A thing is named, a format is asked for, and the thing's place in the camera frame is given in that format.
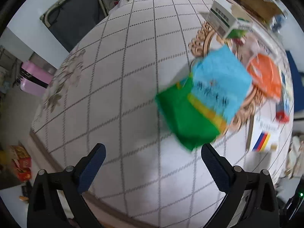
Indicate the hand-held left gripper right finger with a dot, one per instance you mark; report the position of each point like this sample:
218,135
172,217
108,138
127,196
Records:
215,167

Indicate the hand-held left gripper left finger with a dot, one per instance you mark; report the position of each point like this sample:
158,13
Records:
91,168

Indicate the white box with script print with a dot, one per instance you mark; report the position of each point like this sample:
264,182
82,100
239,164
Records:
263,128

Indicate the blue and green box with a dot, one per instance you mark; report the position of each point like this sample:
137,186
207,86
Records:
213,83

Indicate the pink and white box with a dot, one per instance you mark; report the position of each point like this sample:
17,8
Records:
256,46

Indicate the white box with green label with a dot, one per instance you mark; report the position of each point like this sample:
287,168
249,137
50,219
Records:
222,16

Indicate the beige cloth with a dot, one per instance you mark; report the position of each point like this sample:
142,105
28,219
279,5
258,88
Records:
294,156

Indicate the red snack bags on floor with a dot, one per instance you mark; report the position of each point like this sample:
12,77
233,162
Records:
21,163

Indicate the red and blue small packet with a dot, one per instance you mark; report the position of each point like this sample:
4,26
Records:
283,116

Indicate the patterned tablecloth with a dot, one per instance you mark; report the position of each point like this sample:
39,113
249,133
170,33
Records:
118,76

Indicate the orange packet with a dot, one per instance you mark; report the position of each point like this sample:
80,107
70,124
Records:
264,76

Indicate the pink suitcase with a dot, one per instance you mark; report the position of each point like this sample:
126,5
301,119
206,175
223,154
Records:
35,78

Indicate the blue cushioned chair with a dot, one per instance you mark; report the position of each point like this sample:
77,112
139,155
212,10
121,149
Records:
294,80

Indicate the dark folding table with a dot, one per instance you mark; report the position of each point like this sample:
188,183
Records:
76,16

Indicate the cardboard box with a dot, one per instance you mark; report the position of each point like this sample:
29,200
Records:
256,2

